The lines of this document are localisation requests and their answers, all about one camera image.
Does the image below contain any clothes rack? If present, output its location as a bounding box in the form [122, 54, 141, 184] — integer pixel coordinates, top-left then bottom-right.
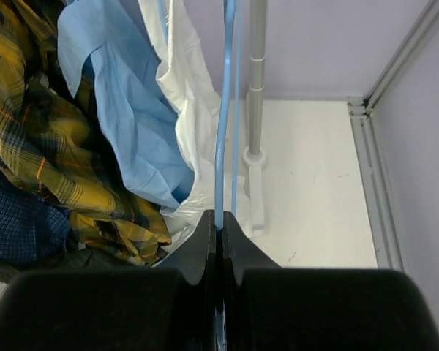
[243, 0, 268, 236]

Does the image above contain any yellow plaid shirt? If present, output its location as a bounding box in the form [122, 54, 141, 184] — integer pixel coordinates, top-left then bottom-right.
[0, 1, 171, 265]

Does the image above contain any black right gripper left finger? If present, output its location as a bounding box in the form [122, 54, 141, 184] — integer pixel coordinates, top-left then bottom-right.
[152, 210, 217, 350]

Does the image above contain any blue checked shirt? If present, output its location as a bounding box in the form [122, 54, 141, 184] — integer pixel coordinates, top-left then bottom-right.
[0, 171, 71, 265]

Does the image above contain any light blue shirt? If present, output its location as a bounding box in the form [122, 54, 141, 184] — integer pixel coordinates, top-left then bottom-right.
[58, 1, 194, 209]

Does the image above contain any white shirt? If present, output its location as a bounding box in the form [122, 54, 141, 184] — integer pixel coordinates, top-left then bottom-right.
[139, 1, 221, 254]

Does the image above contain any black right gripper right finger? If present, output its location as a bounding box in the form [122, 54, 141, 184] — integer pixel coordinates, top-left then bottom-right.
[221, 212, 279, 350]

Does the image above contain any dark pinstriped shirt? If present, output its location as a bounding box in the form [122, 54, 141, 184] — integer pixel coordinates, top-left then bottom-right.
[0, 234, 147, 283]

